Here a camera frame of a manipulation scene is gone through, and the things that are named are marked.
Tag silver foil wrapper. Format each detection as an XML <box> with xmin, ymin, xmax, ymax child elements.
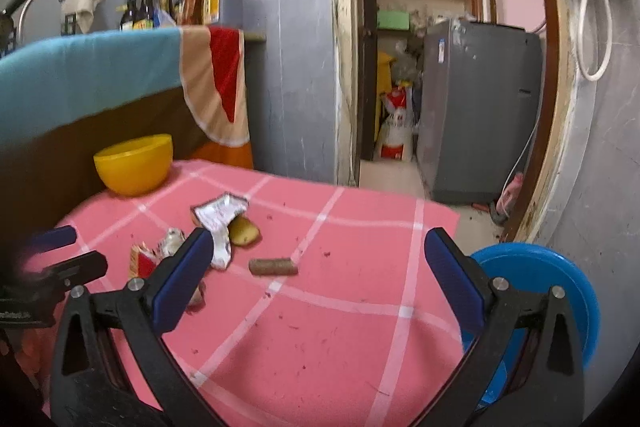
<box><xmin>157</xmin><ymin>228</ymin><xmax>186</xmax><ymax>259</ymax></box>

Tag potato peel piece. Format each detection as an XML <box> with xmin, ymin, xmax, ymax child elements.
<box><xmin>186</xmin><ymin>281</ymin><xmax>206</xmax><ymax>312</ymax></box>

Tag chrome kitchen faucet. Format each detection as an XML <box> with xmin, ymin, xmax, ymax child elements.
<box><xmin>16</xmin><ymin>0</ymin><xmax>64</xmax><ymax>46</ymax></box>

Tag red white torn carton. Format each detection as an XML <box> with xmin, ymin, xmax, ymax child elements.
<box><xmin>129</xmin><ymin>243</ymin><xmax>160</xmax><ymax>279</ymax></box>

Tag yellow plastic bowl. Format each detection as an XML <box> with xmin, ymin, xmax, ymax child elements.
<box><xmin>93</xmin><ymin>134</ymin><xmax>174</xmax><ymax>197</ymax></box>

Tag blue plastic bin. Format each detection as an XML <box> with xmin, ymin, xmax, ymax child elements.
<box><xmin>472</xmin><ymin>243</ymin><xmax>600</xmax><ymax>409</ymax></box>

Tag white torn paper wrapper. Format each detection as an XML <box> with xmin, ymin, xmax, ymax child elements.
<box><xmin>191</xmin><ymin>193</ymin><xmax>250</xmax><ymax>271</ymax></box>

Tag multicolour hanging cloth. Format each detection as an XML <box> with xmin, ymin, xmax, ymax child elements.
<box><xmin>0</xmin><ymin>25</ymin><xmax>255</xmax><ymax>228</ymax></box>

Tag yellow potato piece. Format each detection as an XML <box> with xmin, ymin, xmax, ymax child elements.
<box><xmin>228</xmin><ymin>216</ymin><xmax>262</xmax><ymax>248</ymax></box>

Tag brown cork stick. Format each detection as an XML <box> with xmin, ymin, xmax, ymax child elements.
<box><xmin>248</xmin><ymin>258</ymin><xmax>298</xmax><ymax>277</ymax></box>

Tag pink checked tablecloth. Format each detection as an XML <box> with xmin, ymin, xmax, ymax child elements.
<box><xmin>30</xmin><ymin>160</ymin><xmax>463</xmax><ymax>426</ymax></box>

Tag pink slipper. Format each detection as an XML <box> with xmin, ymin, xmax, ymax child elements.
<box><xmin>489</xmin><ymin>172</ymin><xmax>524</xmax><ymax>225</ymax></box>

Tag dark sauce bottle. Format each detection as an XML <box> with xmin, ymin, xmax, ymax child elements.
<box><xmin>134</xmin><ymin>0</ymin><xmax>154</xmax><ymax>29</ymax></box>

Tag grey washing machine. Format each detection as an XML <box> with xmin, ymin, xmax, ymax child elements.
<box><xmin>416</xmin><ymin>20</ymin><xmax>544</xmax><ymax>205</ymax></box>

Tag green box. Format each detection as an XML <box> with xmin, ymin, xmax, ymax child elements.
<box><xmin>376</xmin><ymin>10</ymin><xmax>410</xmax><ymax>31</ymax></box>

